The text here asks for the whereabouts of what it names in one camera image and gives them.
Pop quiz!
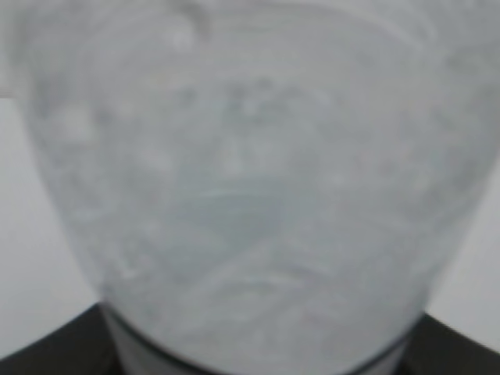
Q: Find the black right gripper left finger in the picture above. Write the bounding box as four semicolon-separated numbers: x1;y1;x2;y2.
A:
1;305;124;375

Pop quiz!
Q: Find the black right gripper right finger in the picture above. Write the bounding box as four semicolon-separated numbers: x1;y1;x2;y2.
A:
396;315;499;375

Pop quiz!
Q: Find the clear water bottle red label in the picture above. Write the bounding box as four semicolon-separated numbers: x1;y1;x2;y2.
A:
1;1;499;374

